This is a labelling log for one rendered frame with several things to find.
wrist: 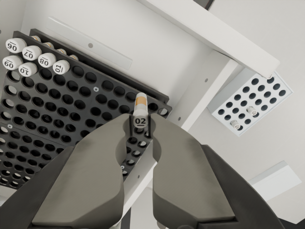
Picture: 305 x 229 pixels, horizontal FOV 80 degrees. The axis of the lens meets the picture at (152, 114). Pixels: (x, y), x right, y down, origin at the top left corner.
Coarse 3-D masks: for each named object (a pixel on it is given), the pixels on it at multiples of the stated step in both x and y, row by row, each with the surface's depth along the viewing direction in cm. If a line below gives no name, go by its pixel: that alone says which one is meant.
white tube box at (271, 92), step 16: (240, 80) 33; (256, 80) 32; (272, 80) 32; (224, 96) 34; (240, 96) 33; (256, 96) 33; (272, 96) 33; (288, 96) 33; (224, 112) 34; (240, 112) 35; (240, 128) 37
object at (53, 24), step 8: (48, 24) 22; (56, 24) 22; (64, 24) 22; (56, 32) 22; (64, 32) 22; (72, 32) 22; (80, 32) 23; (72, 40) 23; (80, 40) 23; (88, 40) 23; (96, 40) 23; (88, 48) 23; (96, 48) 23; (104, 48) 23; (104, 56) 24; (112, 56) 24; (120, 56) 24; (120, 64) 24; (128, 64) 24
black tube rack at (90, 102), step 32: (32, 32) 20; (96, 64) 22; (32, 96) 20; (64, 96) 24; (96, 96) 21; (128, 96) 24; (160, 96) 24; (32, 128) 23; (64, 128) 22; (96, 128) 23; (32, 160) 28; (128, 160) 29
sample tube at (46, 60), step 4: (64, 52) 21; (40, 56) 17; (44, 56) 17; (48, 56) 17; (52, 56) 18; (40, 60) 17; (44, 60) 17; (48, 60) 17; (52, 60) 18; (40, 64) 18; (44, 64) 18; (48, 64) 18; (52, 64) 18
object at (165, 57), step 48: (0, 0) 18; (48, 0) 22; (96, 0) 22; (0, 48) 21; (144, 48) 24; (192, 48) 25; (0, 96) 25; (192, 96) 24; (144, 144) 32; (0, 192) 29
